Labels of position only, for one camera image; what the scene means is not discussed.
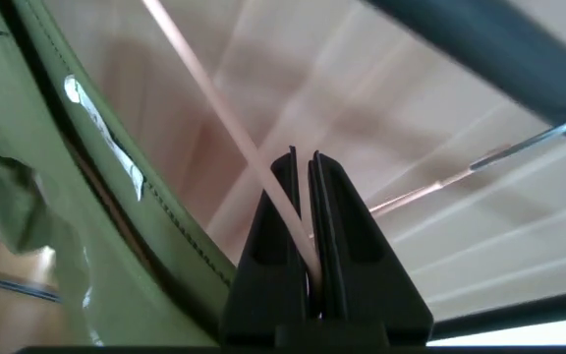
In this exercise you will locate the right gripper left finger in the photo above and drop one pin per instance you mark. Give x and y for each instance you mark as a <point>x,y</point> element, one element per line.
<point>263,275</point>

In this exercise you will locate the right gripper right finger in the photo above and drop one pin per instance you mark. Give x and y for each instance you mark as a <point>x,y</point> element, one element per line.
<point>371,285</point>

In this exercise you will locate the pink clothes hanger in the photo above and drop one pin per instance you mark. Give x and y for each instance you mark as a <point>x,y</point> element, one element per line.
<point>224,113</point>

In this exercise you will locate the green long-sleeved shirt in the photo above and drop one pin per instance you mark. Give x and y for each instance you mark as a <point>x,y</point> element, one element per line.
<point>17,123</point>

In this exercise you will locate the beige curtain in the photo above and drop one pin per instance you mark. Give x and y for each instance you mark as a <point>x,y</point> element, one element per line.
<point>361,123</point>

